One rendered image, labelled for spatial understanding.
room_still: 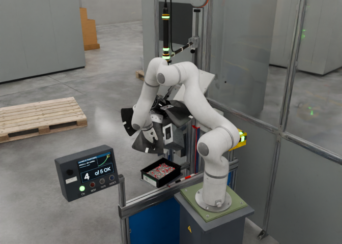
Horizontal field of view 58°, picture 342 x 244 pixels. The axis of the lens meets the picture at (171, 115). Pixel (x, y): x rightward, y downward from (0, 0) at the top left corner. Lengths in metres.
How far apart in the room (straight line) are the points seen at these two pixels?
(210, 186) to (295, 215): 1.14
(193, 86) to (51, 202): 2.25
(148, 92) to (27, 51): 5.85
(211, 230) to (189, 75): 0.75
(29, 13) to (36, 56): 0.89
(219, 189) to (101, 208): 1.78
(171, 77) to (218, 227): 0.75
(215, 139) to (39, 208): 2.29
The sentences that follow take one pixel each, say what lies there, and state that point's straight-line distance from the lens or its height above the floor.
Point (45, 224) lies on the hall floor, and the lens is 3.14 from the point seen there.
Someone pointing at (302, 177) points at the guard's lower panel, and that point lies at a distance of 2.40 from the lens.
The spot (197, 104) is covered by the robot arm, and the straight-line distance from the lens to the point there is 1.46.
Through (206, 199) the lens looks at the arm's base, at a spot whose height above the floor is 0.99.
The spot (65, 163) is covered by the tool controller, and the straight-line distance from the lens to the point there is 1.48.
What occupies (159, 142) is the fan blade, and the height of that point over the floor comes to 1.00.
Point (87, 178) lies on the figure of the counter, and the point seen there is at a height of 1.15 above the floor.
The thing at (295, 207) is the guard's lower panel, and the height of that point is 0.47.
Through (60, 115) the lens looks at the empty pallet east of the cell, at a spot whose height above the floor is 0.14.
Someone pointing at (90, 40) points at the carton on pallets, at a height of 0.27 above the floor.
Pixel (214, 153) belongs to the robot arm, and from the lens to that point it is 1.39.
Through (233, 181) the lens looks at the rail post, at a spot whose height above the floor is 0.69.
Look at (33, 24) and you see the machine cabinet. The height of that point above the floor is 1.14.
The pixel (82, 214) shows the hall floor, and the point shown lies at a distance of 3.13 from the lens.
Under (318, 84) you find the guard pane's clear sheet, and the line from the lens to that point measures 2.14.
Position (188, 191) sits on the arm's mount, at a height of 0.95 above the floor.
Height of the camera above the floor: 2.01
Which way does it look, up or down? 24 degrees down
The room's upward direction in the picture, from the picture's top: straight up
